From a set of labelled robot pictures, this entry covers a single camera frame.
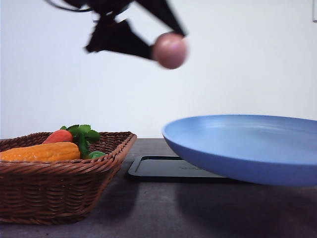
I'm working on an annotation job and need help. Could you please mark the yellow toy corn cob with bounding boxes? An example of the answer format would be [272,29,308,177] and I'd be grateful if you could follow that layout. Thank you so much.
[0,142,80,161]

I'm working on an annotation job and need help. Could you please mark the pink egg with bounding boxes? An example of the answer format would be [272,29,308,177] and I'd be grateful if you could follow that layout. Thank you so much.
[153,32,188,69]

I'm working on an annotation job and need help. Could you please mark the blue plate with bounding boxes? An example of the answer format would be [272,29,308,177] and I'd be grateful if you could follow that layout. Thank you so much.
[162,114,317,186]

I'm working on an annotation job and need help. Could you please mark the orange toy carrot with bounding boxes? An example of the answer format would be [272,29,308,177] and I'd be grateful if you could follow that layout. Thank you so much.
[43,124,101,159]

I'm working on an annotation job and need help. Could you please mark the brown wicker basket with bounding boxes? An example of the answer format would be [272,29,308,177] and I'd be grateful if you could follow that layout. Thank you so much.
[0,131,137,225]

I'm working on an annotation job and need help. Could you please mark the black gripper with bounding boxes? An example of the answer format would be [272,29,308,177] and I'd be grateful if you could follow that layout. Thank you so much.
[64,0,186,60]

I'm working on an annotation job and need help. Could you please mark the black tray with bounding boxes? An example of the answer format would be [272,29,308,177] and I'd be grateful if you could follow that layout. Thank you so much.
[128,156,225,179]

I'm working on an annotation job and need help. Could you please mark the black cable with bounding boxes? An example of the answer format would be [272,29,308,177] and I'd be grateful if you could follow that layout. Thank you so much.
[45,0,93,12]

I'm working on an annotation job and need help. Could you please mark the green toy chili pepper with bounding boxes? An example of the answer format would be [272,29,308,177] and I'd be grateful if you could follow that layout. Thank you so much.
[88,151,105,159]

